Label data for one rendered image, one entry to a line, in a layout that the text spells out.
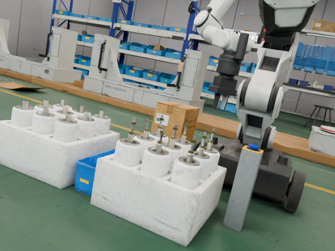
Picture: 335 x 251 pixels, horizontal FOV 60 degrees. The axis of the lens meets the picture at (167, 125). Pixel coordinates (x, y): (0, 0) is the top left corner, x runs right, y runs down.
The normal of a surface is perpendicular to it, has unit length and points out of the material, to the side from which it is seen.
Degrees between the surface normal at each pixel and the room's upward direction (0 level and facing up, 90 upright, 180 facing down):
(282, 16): 122
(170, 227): 90
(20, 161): 90
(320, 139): 90
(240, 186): 90
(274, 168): 45
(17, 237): 0
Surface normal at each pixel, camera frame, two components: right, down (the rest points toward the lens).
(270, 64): -0.22, -0.50
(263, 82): -0.11, -0.69
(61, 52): 0.89, 0.25
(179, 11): -0.41, 0.09
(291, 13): -0.07, 0.68
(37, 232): 0.20, -0.96
